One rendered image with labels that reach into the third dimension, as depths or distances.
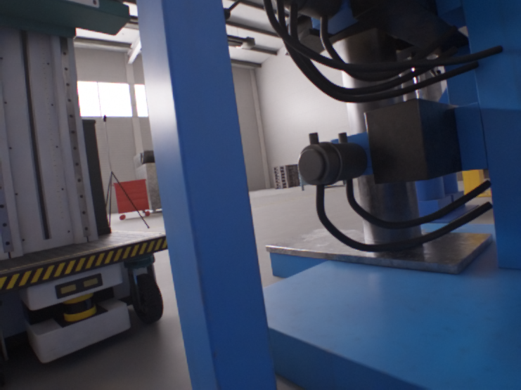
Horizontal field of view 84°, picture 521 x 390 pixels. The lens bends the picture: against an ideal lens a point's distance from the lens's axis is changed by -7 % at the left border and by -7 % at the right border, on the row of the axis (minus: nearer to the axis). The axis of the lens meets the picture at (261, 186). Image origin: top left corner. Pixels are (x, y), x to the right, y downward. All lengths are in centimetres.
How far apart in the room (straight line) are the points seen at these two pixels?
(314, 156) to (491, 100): 53
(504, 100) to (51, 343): 140
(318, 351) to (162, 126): 54
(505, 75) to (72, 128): 143
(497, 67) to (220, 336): 96
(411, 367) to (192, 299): 44
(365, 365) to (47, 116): 131
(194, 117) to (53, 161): 116
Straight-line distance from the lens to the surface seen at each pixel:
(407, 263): 109
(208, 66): 28
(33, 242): 136
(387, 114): 87
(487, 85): 106
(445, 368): 63
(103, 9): 139
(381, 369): 62
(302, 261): 138
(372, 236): 123
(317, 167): 77
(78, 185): 135
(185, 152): 25
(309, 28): 111
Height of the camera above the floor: 46
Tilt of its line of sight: 1 degrees down
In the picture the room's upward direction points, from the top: 8 degrees counter-clockwise
